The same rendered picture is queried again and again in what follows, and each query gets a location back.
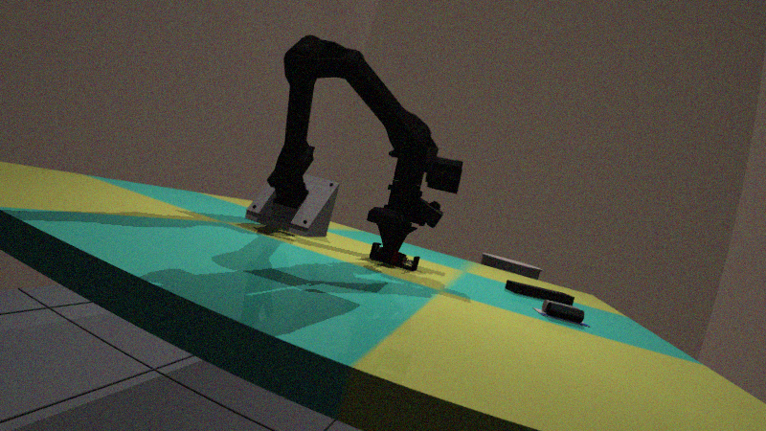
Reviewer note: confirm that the black flat bar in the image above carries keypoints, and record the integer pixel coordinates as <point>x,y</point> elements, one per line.
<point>539,292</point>

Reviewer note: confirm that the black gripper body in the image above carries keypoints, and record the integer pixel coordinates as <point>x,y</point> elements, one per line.
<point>394,214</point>

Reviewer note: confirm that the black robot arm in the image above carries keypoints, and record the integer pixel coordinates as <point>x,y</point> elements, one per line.
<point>311,58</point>

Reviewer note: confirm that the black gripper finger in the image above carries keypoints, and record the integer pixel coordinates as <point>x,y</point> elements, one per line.
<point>403,236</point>
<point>390,237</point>

